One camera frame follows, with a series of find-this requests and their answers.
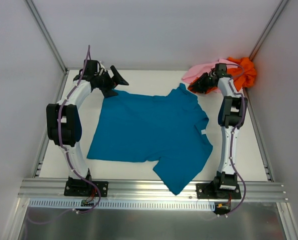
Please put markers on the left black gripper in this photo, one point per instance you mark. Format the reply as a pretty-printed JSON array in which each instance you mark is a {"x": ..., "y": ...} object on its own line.
[{"x": 110, "y": 81}]

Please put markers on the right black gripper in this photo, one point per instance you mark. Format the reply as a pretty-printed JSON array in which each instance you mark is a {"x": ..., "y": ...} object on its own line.
[{"x": 204, "y": 80}]

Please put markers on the teal blue t shirt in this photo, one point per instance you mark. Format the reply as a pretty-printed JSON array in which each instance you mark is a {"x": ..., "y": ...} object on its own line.
[{"x": 168, "y": 130}]

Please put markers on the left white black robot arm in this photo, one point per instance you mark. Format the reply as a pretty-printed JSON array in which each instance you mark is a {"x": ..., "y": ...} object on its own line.
[{"x": 64, "y": 126}]

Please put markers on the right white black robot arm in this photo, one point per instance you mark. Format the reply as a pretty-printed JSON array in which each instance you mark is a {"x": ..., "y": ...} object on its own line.
[{"x": 231, "y": 118}]

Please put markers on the pink t shirt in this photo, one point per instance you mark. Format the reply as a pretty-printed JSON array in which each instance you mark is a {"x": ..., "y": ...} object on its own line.
[{"x": 198, "y": 70}]

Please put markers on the orange t shirt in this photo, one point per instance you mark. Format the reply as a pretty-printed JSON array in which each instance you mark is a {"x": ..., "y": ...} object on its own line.
[{"x": 246, "y": 76}]

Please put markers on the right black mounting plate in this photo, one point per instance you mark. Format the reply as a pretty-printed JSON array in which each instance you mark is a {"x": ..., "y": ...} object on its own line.
[{"x": 209, "y": 191}]

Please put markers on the black mounting plate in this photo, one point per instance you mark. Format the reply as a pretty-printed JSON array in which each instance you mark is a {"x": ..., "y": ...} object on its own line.
[
  {"x": 100, "y": 188},
  {"x": 209, "y": 191}
]

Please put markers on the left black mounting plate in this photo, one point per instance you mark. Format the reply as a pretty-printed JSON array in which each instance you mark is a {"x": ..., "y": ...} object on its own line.
[{"x": 100, "y": 188}]

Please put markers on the left aluminium corner post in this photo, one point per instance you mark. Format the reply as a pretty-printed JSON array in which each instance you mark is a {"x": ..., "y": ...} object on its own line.
[{"x": 45, "y": 33}]

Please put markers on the aluminium corner post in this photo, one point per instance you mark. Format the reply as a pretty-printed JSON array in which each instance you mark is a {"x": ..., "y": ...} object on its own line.
[
  {"x": 268, "y": 28},
  {"x": 45, "y": 33}
]

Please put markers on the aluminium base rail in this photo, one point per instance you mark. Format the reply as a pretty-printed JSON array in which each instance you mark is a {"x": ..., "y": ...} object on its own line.
[{"x": 152, "y": 190}]

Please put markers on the right aluminium corner post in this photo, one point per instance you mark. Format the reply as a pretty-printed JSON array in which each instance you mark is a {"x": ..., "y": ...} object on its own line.
[{"x": 268, "y": 28}]

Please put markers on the white slotted cable duct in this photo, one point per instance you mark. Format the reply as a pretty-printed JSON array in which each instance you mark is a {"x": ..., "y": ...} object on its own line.
[{"x": 117, "y": 204}]

